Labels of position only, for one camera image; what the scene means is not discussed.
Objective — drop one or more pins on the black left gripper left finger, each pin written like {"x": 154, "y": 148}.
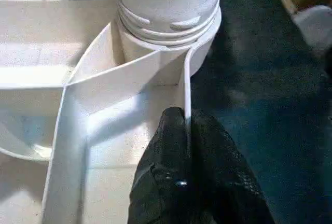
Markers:
{"x": 163, "y": 177}

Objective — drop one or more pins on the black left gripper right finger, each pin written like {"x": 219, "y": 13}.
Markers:
{"x": 223, "y": 182}

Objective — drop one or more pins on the white plastic table leg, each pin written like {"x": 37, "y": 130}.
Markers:
{"x": 168, "y": 1}

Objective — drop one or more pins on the white plastic table top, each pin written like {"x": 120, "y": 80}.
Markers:
{"x": 64, "y": 91}

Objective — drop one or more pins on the black table mat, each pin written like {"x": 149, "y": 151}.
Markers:
{"x": 259, "y": 91}

